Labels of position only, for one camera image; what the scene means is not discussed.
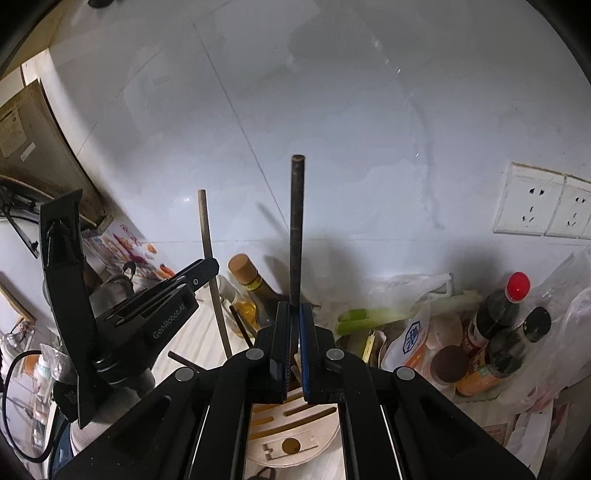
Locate metal pot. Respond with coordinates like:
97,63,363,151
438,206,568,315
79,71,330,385
90,260,141,320

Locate range hood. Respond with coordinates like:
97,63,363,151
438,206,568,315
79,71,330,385
0,78,114,232

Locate white wall outlet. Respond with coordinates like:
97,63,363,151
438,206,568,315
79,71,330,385
492,161,567,237
545,174,591,241

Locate dark sauce bottle black cap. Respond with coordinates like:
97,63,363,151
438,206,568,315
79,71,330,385
482,306,553,380

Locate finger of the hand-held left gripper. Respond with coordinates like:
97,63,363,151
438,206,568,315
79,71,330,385
139,257,221,305

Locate dark sauce bottle red cap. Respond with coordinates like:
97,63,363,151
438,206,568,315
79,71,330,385
464,271,532,363

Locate white plastic bag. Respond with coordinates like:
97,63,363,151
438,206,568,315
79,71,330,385
367,272,454,319

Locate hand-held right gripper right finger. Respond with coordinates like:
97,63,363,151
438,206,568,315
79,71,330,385
298,302,537,480

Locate white bag blue logo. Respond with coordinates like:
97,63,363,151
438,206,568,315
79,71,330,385
379,305,462,386

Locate dark chopstick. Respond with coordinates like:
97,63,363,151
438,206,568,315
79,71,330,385
290,155,306,306
229,305,256,350
168,351,200,371

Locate green onion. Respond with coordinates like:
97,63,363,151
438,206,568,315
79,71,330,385
334,290,485,339

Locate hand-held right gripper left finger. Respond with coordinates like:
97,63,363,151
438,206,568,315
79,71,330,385
55,302,296,480

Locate colourful printed sheet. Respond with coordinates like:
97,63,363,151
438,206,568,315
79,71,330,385
82,222,180,283

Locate clear yellow oil bottle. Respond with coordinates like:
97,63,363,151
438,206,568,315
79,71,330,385
216,275,259,340

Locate dark sauce bottle tan cap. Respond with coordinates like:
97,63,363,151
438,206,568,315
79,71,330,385
228,253,283,335

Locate brown wooden chopstick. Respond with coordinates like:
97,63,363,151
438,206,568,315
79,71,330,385
198,189,233,360

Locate clear plastic bag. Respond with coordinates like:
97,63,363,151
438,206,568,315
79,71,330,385
499,246,591,469

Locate brown lid jar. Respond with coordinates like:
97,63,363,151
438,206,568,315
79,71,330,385
431,345,472,385

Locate black cable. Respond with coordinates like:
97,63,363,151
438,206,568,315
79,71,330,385
0,350,63,463

